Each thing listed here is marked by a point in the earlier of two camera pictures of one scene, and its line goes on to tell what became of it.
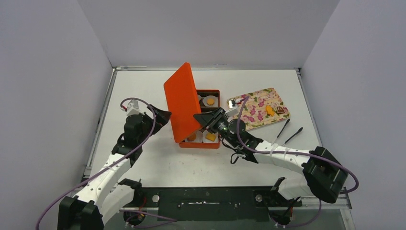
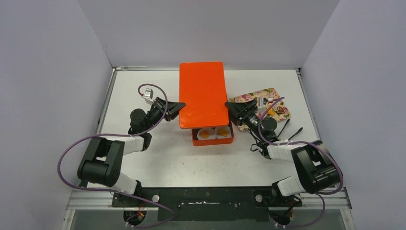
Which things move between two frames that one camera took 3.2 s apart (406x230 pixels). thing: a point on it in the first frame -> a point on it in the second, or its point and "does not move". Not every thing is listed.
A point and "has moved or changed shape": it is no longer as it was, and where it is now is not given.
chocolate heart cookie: x=280 y=110 does not move
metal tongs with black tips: x=291 y=137 does not move
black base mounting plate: x=212 y=203 does not move
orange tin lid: x=184 y=102 has moved or changed shape
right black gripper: x=212 y=120 -> x=242 y=111
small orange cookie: x=192 y=137 -> x=204 y=133
